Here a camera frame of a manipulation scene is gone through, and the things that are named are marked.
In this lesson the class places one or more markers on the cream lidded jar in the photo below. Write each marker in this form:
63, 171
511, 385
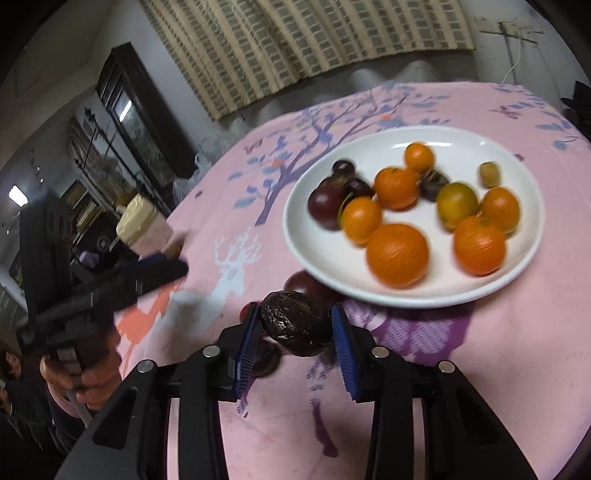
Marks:
142, 227

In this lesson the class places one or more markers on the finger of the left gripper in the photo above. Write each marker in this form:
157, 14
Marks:
115, 290
156, 264

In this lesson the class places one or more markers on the large dark plum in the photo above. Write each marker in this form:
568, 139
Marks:
302, 282

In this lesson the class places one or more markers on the dark purple plum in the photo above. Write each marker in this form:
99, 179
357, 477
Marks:
324, 204

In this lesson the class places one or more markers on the white oval plate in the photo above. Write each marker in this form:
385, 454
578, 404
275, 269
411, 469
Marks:
332, 259

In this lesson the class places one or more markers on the green-yellow tomato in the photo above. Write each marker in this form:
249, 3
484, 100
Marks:
455, 202

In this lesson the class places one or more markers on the orange mandarin with stem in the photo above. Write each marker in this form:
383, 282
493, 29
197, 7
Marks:
479, 246

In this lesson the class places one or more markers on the wrinkled dark passion fruit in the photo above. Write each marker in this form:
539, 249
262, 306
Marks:
297, 322

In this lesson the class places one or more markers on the pink printed tablecloth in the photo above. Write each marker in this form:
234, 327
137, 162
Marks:
526, 349

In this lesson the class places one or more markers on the left hand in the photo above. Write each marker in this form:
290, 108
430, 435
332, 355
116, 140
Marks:
98, 383

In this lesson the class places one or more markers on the striped beige curtain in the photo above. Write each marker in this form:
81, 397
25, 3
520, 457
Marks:
234, 53

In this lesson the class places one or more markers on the small green longan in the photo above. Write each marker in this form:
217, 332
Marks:
490, 174

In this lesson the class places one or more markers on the dark water caltrop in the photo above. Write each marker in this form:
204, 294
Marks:
431, 184

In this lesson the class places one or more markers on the white wall power strip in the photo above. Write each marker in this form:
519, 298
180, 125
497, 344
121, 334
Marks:
513, 29

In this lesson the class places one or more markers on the dark wooden cabinet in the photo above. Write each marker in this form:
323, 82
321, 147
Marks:
145, 123

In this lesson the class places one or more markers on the yellow-orange tomato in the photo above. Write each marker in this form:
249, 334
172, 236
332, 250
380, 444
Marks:
396, 188

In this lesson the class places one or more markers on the large orange mandarin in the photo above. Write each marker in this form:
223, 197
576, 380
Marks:
398, 255

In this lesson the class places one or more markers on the small dark cherry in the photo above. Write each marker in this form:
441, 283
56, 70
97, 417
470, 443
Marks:
343, 167

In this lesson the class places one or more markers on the small orange tomato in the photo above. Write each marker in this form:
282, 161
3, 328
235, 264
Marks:
419, 157

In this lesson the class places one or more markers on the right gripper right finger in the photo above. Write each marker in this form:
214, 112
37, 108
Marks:
464, 438

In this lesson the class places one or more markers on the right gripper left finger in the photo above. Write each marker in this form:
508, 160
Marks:
127, 438

